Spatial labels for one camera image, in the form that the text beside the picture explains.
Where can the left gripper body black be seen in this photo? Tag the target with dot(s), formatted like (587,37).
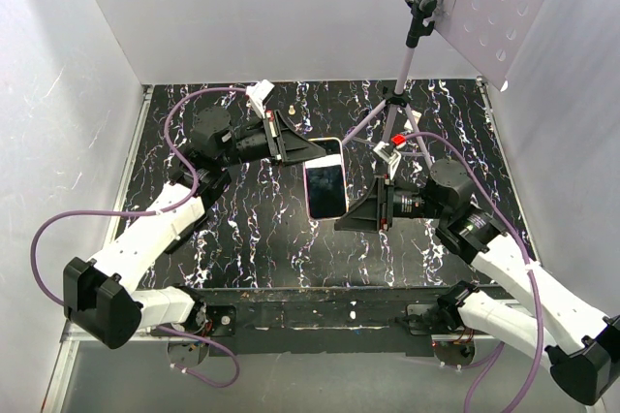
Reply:
(259,143)

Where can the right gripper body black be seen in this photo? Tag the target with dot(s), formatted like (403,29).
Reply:
(405,202)

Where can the black smartphone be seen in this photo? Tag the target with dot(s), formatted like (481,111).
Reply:
(325,188)

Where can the pink phone case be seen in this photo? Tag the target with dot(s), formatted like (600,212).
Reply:
(333,153)

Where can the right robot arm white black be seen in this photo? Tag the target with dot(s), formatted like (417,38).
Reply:
(576,342)

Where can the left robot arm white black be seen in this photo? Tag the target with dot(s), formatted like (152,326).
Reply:
(102,295)

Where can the tripod stand silver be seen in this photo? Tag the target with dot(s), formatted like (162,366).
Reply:
(395,100)

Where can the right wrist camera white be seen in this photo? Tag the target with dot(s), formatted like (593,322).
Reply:
(390,154)

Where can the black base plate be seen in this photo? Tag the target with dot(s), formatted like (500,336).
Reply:
(335,320)

